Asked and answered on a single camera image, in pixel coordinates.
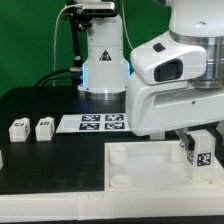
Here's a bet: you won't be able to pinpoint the black base cables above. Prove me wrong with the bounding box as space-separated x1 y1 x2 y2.
33 67 83 88

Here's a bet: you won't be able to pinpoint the white square tabletop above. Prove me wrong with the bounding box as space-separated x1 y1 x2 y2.
104 141 224 190

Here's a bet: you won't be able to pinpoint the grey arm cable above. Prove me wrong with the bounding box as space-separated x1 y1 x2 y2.
120 0 135 51

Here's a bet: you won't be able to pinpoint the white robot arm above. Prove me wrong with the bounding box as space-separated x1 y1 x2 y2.
75 0 224 136

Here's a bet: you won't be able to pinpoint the white left fence piece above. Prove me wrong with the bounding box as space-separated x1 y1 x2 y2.
0 150 3 170

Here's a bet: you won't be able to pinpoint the black camera stand pole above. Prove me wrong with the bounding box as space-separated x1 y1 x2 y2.
69 15 82 67

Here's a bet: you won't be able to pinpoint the black camera on stand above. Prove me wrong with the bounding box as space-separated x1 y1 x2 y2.
65 1 117 18

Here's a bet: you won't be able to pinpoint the white tag sheet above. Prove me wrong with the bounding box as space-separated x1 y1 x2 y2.
56 113 130 133

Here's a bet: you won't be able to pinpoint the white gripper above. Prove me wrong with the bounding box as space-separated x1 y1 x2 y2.
125 71 224 157

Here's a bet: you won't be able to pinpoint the white camera cable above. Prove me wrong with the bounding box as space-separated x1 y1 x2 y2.
52 4 81 87

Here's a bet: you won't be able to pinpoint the white front fence bar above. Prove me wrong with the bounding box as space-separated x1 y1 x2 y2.
0 188 224 223

